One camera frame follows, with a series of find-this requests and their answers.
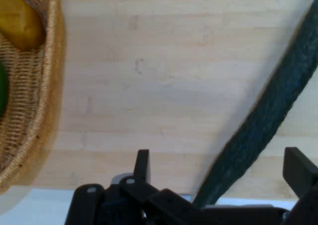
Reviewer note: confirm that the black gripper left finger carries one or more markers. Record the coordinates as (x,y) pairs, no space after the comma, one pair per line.
(141,168)

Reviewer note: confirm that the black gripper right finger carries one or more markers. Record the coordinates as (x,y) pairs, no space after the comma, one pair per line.
(299,170)

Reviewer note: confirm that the yellow mango fruit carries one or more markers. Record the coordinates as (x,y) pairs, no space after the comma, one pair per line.
(20,21)

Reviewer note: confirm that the long dark green cucumber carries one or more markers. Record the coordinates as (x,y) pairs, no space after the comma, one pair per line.
(268,115)

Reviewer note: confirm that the bamboo cutting board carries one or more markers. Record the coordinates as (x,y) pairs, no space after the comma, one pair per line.
(161,73)

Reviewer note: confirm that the green vegetable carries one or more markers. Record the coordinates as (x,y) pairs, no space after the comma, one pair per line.
(3,91)

